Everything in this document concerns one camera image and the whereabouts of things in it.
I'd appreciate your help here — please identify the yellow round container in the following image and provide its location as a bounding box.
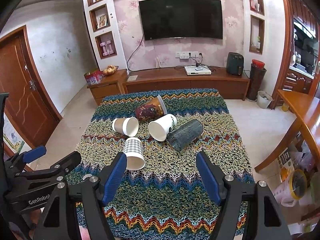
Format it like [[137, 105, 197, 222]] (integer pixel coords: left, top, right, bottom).
[[287, 169, 308, 200]]

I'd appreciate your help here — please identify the long wooden television cabinet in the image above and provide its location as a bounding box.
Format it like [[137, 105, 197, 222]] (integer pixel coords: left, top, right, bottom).
[[123, 66, 250, 100]]

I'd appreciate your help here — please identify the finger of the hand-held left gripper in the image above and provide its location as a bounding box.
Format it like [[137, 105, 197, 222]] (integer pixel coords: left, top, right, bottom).
[[4, 145, 47, 175], [15, 151, 82, 188]]

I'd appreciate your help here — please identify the white wall power outlet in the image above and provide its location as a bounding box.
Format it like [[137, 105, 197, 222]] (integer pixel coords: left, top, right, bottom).
[[175, 51, 199, 59]]

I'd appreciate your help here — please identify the tall dark bin red lid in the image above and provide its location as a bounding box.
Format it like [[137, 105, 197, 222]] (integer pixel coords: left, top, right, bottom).
[[246, 59, 267, 101]]

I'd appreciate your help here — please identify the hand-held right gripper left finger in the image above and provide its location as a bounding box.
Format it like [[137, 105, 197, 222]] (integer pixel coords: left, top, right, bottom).
[[34, 152, 128, 240]]

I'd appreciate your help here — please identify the brown wooden door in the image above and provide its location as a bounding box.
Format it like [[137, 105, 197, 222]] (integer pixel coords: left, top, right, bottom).
[[0, 35, 59, 147]]

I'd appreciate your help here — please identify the small wooden side cabinet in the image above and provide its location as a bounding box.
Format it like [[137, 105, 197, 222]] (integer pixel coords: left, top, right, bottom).
[[87, 69, 128, 105]]

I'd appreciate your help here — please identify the dark red printed cup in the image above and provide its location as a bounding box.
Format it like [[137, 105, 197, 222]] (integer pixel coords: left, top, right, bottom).
[[134, 95, 168, 122]]

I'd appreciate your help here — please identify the white set-top box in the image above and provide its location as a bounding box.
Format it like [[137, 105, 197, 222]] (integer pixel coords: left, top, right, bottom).
[[184, 65, 213, 75]]

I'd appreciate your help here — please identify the fruit bowl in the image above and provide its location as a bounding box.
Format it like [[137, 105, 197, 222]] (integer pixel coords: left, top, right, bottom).
[[102, 65, 119, 76]]

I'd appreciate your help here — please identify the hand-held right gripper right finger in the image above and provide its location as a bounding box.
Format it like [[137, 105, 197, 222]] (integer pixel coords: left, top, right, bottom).
[[196, 151, 292, 240]]

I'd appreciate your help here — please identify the pale plastic bag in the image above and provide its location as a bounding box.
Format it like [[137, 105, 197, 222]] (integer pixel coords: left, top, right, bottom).
[[272, 177, 298, 207]]

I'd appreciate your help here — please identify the dark grey glass cup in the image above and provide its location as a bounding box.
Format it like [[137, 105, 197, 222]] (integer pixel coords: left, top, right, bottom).
[[167, 119, 204, 152]]

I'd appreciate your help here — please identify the red printed tin box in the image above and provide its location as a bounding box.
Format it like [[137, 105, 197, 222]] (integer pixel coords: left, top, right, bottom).
[[84, 69, 104, 84]]

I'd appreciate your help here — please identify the wall poster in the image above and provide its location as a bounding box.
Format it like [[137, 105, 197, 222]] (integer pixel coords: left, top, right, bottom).
[[2, 115, 25, 153]]

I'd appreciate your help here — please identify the cardboard box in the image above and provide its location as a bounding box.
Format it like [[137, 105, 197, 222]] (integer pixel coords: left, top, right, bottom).
[[277, 147, 295, 180]]

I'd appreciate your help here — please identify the checkered paper cup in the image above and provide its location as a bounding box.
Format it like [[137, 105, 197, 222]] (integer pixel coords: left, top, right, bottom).
[[123, 137, 146, 170]]

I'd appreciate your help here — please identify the white cup with brown sleeve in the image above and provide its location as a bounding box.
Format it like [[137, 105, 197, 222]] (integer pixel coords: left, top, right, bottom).
[[112, 117, 139, 137]]

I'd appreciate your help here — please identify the black television cable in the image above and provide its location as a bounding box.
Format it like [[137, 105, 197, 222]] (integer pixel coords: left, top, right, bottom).
[[126, 34, 145, 73]]

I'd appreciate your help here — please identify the dark grey air fryer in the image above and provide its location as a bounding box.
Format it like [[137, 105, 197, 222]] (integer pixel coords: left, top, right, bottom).
[[226, 52, 242, 76]]

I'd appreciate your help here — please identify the wooden display cabinet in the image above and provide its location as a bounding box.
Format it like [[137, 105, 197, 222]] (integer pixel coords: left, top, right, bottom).
[[275, 0, 320, 98]]

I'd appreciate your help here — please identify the picture frame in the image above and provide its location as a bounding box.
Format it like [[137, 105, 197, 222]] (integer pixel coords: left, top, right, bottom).
[[97, 14, 109, 29]]

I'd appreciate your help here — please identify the colourful knitted blanket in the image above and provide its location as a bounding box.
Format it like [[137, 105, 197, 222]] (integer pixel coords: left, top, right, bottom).
[[65, 88, 255, 240]]

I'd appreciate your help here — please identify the wooden side table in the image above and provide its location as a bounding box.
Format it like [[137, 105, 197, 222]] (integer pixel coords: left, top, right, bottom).
[[254, 89, 320, 173]]

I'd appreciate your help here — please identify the white bucket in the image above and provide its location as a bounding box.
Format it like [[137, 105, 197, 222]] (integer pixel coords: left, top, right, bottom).
[[257, 90, 274, 109]]

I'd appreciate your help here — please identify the black flat television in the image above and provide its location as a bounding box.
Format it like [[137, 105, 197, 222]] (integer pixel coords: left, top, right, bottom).
[[138, 0, 223, 41]]

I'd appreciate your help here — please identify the white cup with green print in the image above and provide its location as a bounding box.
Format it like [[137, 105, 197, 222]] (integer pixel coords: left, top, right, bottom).
[[148, 114, 178, 142]]

